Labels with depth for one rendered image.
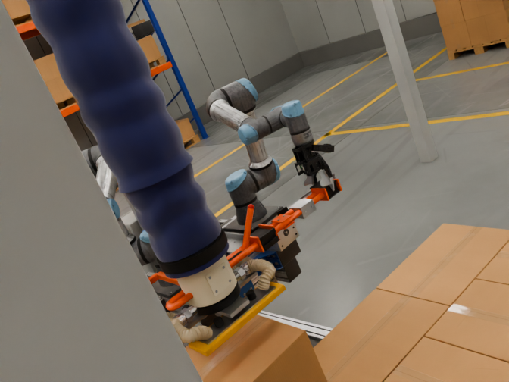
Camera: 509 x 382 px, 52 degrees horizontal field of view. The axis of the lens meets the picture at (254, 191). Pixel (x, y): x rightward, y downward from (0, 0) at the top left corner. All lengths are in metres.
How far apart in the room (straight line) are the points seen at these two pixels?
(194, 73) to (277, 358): 10.73
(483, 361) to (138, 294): 1.77
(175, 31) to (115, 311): 11.77
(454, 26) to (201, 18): 5.95
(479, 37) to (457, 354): 7.16
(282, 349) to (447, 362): 0.66
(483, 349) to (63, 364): 1.85
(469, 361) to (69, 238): 1.84
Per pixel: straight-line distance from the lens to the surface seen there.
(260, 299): 1.67
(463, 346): 2.15
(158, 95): 1.49
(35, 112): 0.36
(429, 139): 5.22
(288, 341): 1.74
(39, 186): 0.36
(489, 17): 8.75
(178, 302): 1.63
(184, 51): 12.11
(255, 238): 1.75
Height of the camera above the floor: 1.93
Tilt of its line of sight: 18 degrees down
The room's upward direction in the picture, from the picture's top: 23 degrees counter-clockwise
